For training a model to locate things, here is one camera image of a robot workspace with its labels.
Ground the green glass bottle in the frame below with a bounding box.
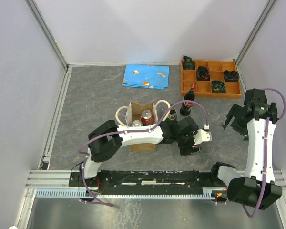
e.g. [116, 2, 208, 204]
[165, 107, 177, 123]

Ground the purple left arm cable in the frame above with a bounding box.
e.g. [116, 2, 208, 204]
[78, 100, 210, 207]

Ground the rolled dark belt lower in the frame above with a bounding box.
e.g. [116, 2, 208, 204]
[211, 80, 226, 93]

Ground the purple soda can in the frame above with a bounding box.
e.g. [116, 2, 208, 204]
[131, 120, 143, 127]

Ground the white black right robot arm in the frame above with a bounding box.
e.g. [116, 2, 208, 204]
[209, 88, 282, 218]

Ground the rolled dark belt right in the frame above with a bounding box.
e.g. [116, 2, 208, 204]
[223, 70, 239, 82]

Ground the orange wooden compartment tray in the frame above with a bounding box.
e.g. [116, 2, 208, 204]
[180, 60, 243, 99]

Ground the red soda can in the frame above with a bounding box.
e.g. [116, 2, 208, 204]
[141, 110, 154, 126]
[191, 145, 201, 154]

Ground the blue cable duct rail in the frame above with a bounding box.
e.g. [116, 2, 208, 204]
[35, 188, 226, 200]

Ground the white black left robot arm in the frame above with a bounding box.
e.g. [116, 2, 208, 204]
[79, 117, 201, 186]

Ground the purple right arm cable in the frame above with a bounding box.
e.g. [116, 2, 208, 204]
[242, 88, 286, 219]

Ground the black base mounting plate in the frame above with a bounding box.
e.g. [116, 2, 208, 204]
[68, 169, 229, 194]

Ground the rolled dark belt middle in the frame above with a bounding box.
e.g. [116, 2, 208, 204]
[196, 66, 210, 81]

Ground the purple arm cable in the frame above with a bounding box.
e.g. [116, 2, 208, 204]
[242, 88, 286, 219]
[78, 100, 210, 207]

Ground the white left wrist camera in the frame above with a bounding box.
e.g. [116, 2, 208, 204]
[193, 124, 212, 146]

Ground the cola plastic bottle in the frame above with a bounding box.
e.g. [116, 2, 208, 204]
[180, 83, 196, 116]

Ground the blue patterned folded cloth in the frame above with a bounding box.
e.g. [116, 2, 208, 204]
[122, 64, 169, 90]

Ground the canvas tote bag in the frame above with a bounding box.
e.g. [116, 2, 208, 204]
[115, 100, 170, 151]

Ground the rolled dark belt top-left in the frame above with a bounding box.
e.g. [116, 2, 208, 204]
[183, 55, 195, 70]

